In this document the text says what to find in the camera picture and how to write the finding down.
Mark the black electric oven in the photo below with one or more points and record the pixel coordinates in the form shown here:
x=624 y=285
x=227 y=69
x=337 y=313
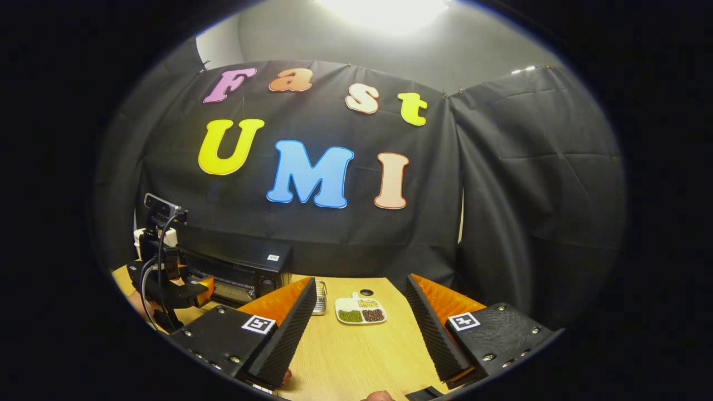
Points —
x=234 y=253

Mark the white divided dish of beans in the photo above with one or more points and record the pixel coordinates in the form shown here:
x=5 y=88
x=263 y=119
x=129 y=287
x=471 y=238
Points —
x=359 y=312

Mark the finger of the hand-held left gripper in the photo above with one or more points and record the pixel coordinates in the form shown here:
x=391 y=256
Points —
x=201 y=289

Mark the white toaster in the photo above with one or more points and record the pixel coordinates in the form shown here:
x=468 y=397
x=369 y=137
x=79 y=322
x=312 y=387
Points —
x=138 y=239

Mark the red roasted chicken wing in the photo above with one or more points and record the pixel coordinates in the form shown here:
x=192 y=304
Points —
x=287 y=377

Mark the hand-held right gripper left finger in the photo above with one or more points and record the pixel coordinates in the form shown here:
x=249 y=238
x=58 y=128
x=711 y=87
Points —
x=289 y=334

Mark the black backdrop cloth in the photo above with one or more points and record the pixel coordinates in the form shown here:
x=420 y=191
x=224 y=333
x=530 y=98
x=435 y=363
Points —
x=334 y=234

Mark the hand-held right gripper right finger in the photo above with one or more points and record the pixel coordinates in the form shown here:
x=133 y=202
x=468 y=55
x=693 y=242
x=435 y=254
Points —
x=431 y=328

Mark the large ceiling light panel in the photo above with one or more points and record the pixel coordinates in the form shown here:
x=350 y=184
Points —
x=384 y=14

